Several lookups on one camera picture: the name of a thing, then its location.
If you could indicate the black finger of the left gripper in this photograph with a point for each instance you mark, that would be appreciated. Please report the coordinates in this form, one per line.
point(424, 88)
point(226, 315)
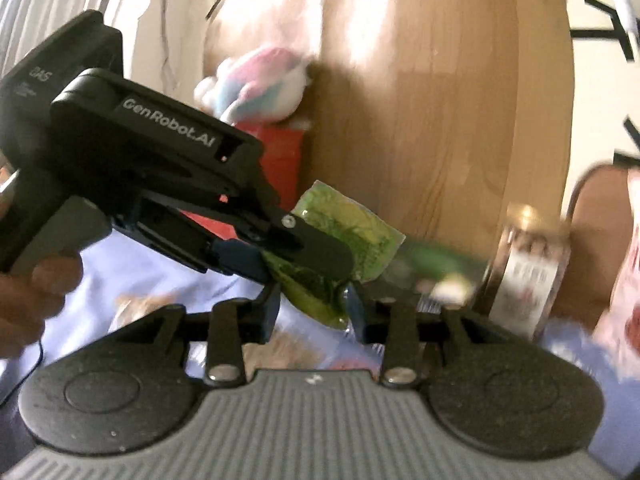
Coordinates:
point(248, 261)
point(290, 238)

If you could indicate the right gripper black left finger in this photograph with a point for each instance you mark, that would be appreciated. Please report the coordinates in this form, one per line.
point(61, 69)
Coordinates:
point(233, 323)

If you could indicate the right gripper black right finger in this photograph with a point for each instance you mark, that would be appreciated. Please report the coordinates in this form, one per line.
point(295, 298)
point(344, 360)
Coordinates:
point(393, 326)

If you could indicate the green snack packet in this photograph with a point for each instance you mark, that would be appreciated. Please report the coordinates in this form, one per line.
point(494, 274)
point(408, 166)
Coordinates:
point(356, 246)

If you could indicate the left hand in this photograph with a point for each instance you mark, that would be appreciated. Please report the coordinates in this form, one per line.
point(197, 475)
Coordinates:
point(28, 301)

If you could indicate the blue tablecloth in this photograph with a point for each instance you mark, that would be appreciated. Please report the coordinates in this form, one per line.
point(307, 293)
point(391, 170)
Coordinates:
point(119, 271)

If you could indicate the black printed storage box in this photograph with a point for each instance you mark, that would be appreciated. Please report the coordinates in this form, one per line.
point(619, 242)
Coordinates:
point(430, 276)

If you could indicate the red gift bag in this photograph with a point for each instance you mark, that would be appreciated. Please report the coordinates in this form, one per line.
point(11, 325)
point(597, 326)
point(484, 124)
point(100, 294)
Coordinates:
point(280, 167)

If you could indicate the pastel plush toy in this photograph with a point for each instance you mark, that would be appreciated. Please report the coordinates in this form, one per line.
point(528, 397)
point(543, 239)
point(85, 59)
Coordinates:
point(265, 85)

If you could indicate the nut jar with gold lid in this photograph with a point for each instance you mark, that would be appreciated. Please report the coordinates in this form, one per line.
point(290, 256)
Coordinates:
point(525, 275)

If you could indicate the pink white snack bag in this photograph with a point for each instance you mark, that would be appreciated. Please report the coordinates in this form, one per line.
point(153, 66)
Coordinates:
point(617, 331)

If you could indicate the brown chair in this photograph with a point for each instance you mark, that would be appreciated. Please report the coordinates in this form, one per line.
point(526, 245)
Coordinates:
point(601, 226)

